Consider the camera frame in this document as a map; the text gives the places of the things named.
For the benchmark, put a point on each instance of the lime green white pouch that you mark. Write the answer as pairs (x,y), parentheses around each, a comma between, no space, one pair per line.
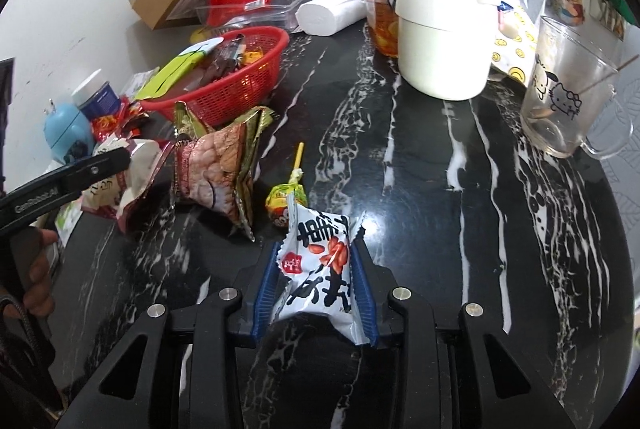
(176,68)

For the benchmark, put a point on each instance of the dark brown snack box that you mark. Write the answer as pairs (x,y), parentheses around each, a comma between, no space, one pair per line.
(223,60)

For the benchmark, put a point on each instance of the red packets pile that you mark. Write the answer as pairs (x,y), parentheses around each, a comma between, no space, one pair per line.
(126,123)

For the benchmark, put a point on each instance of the person left hand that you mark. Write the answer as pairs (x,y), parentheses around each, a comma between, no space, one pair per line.
(38,298)

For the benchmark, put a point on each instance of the red bag in tray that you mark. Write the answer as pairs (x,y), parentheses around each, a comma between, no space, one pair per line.
(237,1)

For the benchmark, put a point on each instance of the clear plastic tray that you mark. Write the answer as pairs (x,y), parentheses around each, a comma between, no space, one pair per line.
(277,13)

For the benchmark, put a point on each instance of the white peanut candy packet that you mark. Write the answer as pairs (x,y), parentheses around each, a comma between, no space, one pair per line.
(315,260)

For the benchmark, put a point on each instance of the grey leaf chair cushion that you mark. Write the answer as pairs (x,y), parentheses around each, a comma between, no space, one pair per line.
(622,170)

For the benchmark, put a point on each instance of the white cylinder roll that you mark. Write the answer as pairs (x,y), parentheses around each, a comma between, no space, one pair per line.
(324,18)

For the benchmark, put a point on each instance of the red plastic basket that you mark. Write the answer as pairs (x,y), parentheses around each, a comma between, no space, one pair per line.
(227,98)

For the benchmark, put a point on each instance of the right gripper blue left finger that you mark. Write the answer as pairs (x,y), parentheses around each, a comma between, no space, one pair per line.
(266,276)

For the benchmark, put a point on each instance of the white cap blue jar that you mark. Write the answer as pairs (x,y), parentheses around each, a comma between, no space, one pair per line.
(95,97)

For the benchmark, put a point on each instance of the yellow lollipop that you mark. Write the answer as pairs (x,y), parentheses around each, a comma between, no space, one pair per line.
(277,200)

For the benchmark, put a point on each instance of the glass cartoon mug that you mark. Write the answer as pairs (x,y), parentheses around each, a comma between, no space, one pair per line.
(571,82)

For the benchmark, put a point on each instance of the blue robot figure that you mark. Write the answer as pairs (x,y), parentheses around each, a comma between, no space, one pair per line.
(68,133)

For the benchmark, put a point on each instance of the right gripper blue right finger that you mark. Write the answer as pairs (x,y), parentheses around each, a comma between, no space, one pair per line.
(363,293)

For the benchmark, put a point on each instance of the peanut snack bag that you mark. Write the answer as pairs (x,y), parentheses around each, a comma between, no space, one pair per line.
(215,168)

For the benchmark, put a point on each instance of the white maroon snack bag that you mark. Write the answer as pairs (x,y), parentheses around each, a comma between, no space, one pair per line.
(116,197)

